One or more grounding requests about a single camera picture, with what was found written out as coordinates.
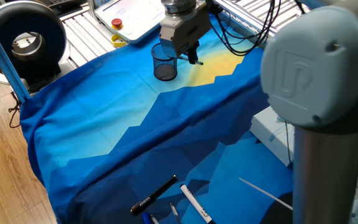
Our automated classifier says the grey Schunk gripper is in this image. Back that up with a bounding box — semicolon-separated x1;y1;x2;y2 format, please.
159;1;213;65

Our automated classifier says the blue frame post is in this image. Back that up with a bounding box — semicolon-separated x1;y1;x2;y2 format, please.
0;9;31;103

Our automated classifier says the black and silver gel pen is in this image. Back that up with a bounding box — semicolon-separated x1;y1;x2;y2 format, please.
167;55;204;66

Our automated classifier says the white marker black cap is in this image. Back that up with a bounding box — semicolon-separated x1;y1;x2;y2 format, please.
180;184;216;224

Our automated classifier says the white teach pendant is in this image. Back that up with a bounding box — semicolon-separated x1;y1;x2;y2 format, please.
94;0;167;44

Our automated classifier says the thin black cable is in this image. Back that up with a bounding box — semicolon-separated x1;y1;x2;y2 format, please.
284;120;293;165

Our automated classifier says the yellow plastic hook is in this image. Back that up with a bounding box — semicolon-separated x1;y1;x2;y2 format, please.
110;33;127;48

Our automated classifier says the long black pen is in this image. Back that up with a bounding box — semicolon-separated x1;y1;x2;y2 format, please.
130;174;178;217

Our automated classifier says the aluminium table rail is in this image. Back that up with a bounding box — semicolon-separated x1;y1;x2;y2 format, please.
213;0;291;49

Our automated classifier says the black mesh pen holder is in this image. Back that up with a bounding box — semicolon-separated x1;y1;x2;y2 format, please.
150;42;179;82

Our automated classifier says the black floor cable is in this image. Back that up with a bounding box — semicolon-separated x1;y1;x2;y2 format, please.
7;88;23;129

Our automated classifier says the black cable bundle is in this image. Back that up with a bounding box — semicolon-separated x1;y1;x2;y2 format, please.
208;0;306;57

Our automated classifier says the thin white cable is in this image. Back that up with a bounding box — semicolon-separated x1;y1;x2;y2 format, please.
238;177;294;212

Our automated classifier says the light blue gift box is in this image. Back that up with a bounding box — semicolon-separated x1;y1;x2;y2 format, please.
249;106;295;167

